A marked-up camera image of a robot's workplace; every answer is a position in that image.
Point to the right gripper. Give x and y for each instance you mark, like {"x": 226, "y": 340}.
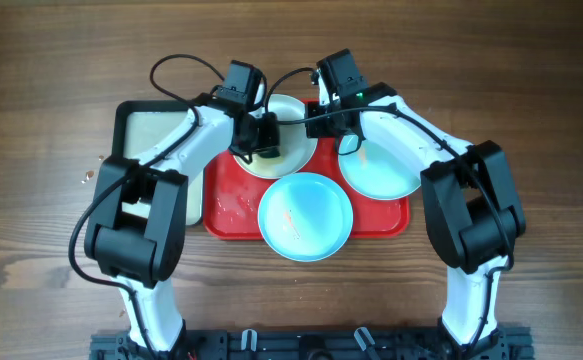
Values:
{"x": 314, "y": 130}

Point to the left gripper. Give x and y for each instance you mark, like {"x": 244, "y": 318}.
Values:
{"x": 264, "y": 127}

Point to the white plate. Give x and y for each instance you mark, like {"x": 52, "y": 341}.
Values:
{"x": 295, "y": 147}

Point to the light blue plate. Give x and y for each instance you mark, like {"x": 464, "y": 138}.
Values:
{"x": 305, "y": 217}

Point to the green yellow sponge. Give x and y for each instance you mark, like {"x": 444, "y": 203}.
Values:
{"x": 270, "y": 152}

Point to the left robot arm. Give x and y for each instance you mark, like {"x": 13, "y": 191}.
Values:
{"x": 135, "y": 226}

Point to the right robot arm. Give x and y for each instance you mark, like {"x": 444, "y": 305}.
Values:
{"x": 473, "y": 213}

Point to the red serving tray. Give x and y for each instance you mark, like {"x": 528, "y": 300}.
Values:
{"x": 232, "y": 197}

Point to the black water tray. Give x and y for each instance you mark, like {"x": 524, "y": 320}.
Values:
{"x": 141, "y": 124}

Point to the pale green plate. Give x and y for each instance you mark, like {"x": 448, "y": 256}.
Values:
{"x": 374, "y": 172}

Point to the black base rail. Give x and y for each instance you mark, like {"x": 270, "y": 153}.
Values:
{"x": 401, "y": 344}

